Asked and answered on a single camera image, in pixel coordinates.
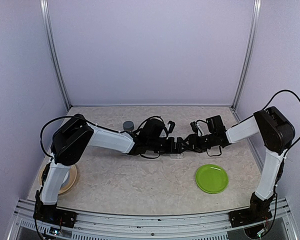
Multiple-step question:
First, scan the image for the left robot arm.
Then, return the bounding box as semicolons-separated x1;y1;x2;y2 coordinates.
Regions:
35;114;188;223

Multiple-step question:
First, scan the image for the white bowl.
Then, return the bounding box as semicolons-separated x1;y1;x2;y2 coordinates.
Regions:
61;170;76;189

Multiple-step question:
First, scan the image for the clear plastic pill organizer box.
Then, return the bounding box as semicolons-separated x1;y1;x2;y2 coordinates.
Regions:
169;153;185;161

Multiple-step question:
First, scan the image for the aluminium frame post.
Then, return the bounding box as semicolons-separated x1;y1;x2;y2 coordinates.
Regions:
39;0;72;111
231;0;262;112

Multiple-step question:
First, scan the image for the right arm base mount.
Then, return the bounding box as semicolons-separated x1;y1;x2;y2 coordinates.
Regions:
228;193;275;228

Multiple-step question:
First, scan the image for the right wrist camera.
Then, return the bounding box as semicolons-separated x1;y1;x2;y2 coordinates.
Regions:
190;121;205;137

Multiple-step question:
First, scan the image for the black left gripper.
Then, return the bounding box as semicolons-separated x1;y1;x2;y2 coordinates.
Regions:
148;137;190;155

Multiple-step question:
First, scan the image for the front aluminium rail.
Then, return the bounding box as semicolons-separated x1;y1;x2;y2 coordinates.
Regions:
4;195;300;240

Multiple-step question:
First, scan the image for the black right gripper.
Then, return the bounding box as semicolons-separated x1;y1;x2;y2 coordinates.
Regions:
184;132;216;153

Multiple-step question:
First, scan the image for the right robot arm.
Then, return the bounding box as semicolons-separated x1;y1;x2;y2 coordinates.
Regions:
176;90;300;214

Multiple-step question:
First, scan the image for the green plate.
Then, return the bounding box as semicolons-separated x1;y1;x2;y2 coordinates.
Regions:
195;164;229;194

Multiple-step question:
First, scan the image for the beige plate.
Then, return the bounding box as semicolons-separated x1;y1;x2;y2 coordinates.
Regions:
39;164;78;196

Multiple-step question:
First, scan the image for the right aluminium frame post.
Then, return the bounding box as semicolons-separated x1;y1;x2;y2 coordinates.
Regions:
231;0;262;112

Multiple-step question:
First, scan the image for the left aluminium frame post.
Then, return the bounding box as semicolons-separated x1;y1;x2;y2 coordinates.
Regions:
39;0;72;111

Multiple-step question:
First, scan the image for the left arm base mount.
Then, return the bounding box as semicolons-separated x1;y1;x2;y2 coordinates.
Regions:
33;198;77;229

